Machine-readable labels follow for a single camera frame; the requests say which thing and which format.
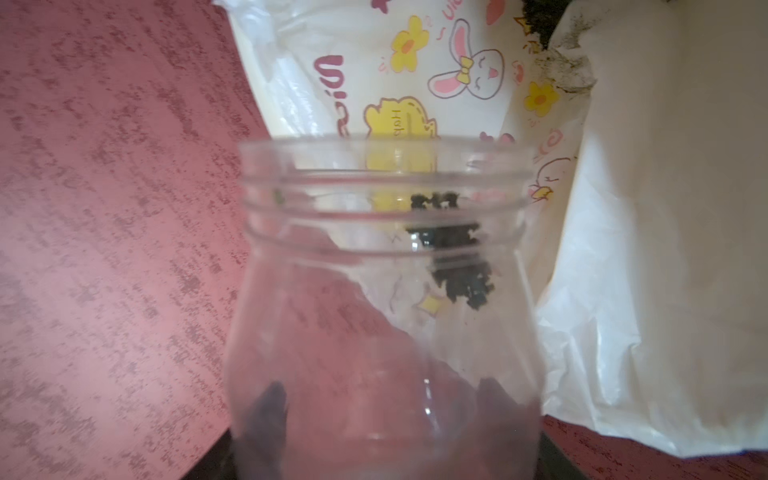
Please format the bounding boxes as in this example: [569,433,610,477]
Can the dark tea leaves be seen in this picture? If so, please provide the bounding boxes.
[406,191,495,311]

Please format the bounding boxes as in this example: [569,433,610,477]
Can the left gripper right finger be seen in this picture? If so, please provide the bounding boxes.
[476,376,592,480]

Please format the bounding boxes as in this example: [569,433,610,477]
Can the clear plastic jar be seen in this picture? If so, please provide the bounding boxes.
[224,137,543,479]

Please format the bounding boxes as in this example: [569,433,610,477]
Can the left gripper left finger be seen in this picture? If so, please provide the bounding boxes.
[179,380,289,480]

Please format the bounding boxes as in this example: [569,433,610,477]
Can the white printed bin liner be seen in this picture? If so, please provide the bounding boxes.
[224,1,767,457]

